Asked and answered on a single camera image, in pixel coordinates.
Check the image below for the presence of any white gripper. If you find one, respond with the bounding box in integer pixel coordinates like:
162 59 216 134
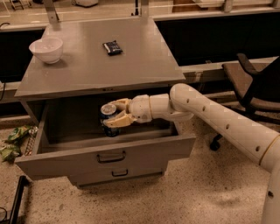
103 94 152 128

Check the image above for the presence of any blue pepsi can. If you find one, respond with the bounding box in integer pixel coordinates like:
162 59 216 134
100 103 120 137

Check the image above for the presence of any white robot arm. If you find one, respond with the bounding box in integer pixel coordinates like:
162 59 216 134
104 83 280 224

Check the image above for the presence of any grey drawer cabinet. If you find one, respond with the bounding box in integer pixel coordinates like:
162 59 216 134
14 17 186 189

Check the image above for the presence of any open grey top drawer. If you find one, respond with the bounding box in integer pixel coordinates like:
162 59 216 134
16 93 195 180

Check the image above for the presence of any grey lower drawer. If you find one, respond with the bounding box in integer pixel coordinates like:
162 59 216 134
67 161 168 188

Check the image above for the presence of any dark snack packet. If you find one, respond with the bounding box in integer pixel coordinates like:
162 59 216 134
102 40 123 56

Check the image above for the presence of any striped snack wrapper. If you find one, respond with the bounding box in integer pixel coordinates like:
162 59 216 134
24 126 39 156

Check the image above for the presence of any white bowl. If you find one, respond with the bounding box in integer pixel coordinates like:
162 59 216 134
29 38 63 64

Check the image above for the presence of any green chip bag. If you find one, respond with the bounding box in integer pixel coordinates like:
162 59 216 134
5 125 32 144
0 144 21 164

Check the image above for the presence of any black metal stand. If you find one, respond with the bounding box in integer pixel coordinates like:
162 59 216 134
0 176 29 224

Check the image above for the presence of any black office chair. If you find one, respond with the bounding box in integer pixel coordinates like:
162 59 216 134
209 52 280 152

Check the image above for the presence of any black top drawer handle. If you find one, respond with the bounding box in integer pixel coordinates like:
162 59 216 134
96 150 126 164

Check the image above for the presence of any black drawer handle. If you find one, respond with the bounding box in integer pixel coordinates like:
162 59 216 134
111 169 129 178
96 150 126 164

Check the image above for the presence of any black lower drawer handle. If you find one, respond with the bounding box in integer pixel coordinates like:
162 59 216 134
111 169 129 178

